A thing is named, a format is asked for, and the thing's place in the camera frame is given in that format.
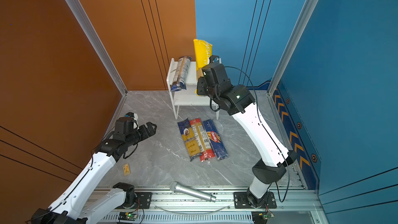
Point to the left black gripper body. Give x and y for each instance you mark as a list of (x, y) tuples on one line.
[(138, 135)]

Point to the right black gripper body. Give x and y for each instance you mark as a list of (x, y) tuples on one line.
[(204, 88)]

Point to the yellow Pastatime spaghetti bag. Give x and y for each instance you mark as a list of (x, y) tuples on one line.
[(203, 51)]

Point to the blue Ankara spaghetti bag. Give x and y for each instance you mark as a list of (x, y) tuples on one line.
[(189, 139)]

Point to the clear labelled spaghetti bag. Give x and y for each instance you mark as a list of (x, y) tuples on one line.
[(180, 77)]

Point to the red-ended clear spaghetti bag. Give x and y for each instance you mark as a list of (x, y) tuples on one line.
[(202, 139)]

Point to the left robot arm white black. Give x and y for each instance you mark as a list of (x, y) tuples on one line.
[(69, 207)]

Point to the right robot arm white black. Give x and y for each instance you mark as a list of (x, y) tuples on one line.
[(242, 105)]

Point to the white two-tier metal shelf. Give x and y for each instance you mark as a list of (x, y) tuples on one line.
[(186, 97)]

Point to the small yellow card box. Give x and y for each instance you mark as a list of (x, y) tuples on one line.
[(126, 169)]

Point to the silver microphone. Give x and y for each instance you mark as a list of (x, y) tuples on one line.
[(177, 187)]

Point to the blue Barilla spaghetti box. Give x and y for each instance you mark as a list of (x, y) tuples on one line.
[(215, 139)]

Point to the left green circuit board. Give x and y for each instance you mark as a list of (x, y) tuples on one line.
[(127, 216)]

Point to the green circuit board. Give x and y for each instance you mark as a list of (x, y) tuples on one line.
[(127, 216), (261, 217)]

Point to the right green circuit board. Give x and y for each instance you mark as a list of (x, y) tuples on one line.
[(261, 217)]

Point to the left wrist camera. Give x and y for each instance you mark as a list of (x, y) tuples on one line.
[(134, 116)]

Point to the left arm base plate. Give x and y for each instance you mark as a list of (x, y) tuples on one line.
[(141, 200)]

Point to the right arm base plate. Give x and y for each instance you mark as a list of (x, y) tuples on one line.
[(247, 200)]

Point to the aluminium front rail frame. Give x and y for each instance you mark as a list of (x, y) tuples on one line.
[(299, 207)]

